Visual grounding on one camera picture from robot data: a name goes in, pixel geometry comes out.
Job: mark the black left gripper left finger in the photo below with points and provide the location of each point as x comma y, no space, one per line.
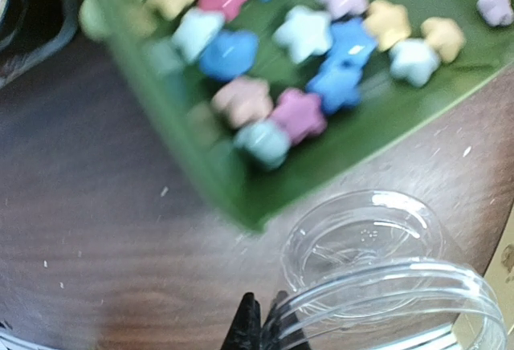
245,329

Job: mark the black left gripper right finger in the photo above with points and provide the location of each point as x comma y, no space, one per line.
280,318

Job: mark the clear plastic jar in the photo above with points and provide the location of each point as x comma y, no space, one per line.
376,269

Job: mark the green tray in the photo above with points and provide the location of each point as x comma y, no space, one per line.
262,101

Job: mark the green ball candy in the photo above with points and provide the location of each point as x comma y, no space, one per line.
92,21

